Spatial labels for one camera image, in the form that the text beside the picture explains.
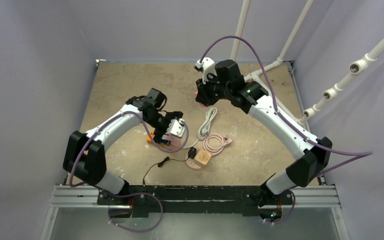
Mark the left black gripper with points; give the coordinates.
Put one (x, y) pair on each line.
(159, 134)

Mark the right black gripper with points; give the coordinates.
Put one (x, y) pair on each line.
(202, 93)

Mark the pink cube socket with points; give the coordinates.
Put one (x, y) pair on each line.
(174, 142)

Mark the black power adapter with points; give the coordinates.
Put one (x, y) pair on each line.
(192, 153)

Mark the pink round power socket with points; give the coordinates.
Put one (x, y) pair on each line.
(192, 164)

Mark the beige cube power socket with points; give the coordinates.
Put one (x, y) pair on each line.
(202, 157)

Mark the orange power strip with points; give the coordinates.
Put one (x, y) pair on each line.
(150, 138)

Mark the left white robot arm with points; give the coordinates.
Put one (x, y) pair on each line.
(85, 156)

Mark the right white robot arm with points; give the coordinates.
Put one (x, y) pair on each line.
(224, 81)

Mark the white pipe with fittings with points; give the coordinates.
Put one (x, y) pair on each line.
(355, 69)

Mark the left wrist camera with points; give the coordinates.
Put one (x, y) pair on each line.
(176, 128)

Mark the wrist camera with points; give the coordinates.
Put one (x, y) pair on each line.
(176, 128)
(207, 68)

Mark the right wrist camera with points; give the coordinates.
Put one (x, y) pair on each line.
(207, 68)

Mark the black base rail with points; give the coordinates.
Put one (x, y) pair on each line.
(246, 200)

